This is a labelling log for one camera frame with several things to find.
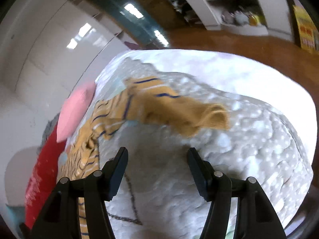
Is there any pink pillow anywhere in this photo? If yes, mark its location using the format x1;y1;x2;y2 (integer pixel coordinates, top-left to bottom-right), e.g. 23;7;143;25
57;81;96;143

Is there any red floral pillow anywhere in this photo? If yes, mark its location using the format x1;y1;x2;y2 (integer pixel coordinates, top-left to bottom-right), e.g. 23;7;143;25
25;127;66;229

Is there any yellow striped knit garment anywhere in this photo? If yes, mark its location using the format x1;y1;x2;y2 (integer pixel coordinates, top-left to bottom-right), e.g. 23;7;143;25
58;76;229;238

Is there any white open shelf unit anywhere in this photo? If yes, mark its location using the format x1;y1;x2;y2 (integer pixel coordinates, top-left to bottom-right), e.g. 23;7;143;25
186;0;294;42

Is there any round beige headboard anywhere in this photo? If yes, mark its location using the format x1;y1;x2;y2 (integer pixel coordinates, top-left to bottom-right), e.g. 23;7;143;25
4;146;38;207

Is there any white quilted heart bedspread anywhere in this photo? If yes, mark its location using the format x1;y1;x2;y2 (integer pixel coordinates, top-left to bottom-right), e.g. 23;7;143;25
93;50;317;238

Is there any yellow poster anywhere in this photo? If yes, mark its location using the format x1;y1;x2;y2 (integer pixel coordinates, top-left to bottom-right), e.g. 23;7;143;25
294;5;318;55

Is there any brown wooden door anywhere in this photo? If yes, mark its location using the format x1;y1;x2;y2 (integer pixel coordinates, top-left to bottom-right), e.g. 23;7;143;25
92;0;190;49

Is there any white glossy wardrobe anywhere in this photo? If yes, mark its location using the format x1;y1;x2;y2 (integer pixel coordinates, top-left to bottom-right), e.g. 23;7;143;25
1;0;139;205

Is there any grey knit blanket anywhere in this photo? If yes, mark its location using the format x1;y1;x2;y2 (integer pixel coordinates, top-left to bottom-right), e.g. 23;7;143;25
37;113;60;155

